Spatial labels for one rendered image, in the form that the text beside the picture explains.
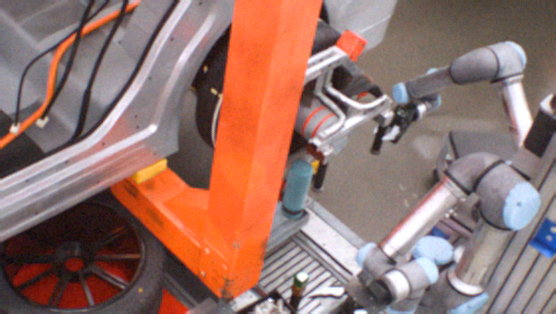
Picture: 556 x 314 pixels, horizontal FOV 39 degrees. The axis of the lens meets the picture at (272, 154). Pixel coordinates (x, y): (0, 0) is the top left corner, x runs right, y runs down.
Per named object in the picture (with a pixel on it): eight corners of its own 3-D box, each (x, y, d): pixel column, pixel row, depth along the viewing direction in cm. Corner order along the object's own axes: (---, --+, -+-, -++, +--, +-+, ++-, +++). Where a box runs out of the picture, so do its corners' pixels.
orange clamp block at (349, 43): (341, 52, 305) (353, 32, 303) (355, 63, 301) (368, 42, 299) (333, 48, 298) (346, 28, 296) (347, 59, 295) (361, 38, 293)
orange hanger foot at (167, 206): (142, 173, 317) (146, 107, 293) (230, 254, 293) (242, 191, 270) (108, 191, 307) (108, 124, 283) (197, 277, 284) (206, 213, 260)
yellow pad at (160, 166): (144, 148, 304) (145, 139, 300) (167, 169, 298) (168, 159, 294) (114, 163, 296) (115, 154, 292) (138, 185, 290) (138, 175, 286)
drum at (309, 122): (310, 117, 316) (316, 90, 306) (348, 147, 307) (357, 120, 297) (285, 131, 308) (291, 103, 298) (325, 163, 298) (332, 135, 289)
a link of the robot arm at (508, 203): (450, 278, 248) (511, 154, 211) (483, 314, 240) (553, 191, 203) (422, 293, 242) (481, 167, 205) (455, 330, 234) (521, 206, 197)
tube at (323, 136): (316, 94, 295) (322, 73, 288) (354, 123, 287) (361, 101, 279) (283, 112, 285) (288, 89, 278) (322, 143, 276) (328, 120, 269)
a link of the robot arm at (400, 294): (411, 283, 201) (390, 263, 206) (397, 289, 199) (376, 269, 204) (406, 303, 205) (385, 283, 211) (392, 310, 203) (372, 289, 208)
